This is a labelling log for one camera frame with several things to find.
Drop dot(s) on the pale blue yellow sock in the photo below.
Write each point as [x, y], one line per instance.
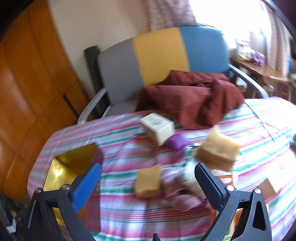
[188, 178]

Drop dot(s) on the striped tablecloth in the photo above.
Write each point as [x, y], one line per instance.
[263, 127]

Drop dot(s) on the grey yellow blue armchair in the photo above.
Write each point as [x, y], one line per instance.
[122, 70]

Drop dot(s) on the dark red cloth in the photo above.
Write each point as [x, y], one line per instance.
[196, 100]

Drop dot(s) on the cream tea box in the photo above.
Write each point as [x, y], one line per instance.
[158, 128]

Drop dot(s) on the yellow sponge block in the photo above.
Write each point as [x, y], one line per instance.
[218, 151]
[148, 182]

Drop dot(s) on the small white box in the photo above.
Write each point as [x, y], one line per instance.
[267, 188]

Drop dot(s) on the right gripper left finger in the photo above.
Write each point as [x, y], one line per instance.
[41, 223]

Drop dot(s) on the purple sachet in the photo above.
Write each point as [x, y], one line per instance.
[177, 143]

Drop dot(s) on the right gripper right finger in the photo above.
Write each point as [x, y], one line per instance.
[254, 222]

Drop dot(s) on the gold tin tray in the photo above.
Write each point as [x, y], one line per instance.
[66, 167]

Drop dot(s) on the pink patterned curtain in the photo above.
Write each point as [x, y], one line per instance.
[165, 14]

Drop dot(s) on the wooden wardrobe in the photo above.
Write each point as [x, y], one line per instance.
[40, 94]

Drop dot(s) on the wooden side desk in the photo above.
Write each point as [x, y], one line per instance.
[272, 81]

